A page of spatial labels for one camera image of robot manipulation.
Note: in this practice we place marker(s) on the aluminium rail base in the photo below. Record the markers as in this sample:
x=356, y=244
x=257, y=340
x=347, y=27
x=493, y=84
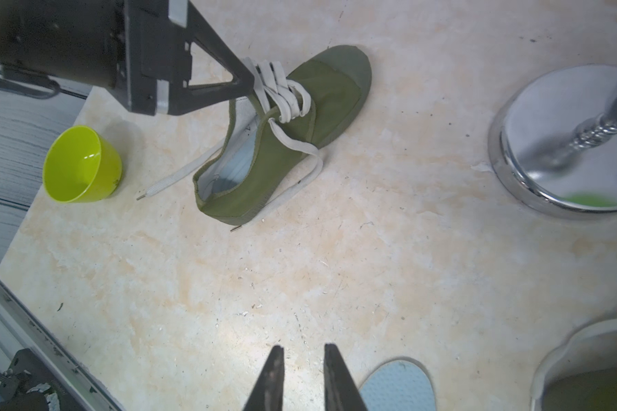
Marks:
x=36, y=344

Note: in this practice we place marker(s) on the olive green shoe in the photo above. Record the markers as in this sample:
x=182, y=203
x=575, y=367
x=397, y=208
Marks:
x=300, y=113
x=581, y=373

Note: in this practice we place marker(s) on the silver metal glass stand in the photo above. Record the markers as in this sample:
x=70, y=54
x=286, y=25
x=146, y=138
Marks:
x=553, y=145

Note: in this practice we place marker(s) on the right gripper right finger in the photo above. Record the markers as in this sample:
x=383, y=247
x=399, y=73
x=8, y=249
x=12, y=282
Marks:
x=341, y=392

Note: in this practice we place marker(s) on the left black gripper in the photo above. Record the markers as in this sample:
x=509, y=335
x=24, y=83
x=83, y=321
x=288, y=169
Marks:
x=139, y=51

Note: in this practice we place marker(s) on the green plastic glass on table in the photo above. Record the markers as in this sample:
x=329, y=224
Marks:
x=81, y=166

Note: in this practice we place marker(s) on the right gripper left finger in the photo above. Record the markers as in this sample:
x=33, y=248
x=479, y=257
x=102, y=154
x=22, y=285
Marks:
x=268, y=392

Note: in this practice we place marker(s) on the grey insole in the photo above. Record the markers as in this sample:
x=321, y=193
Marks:
x=399, y=384
x=233, y=162

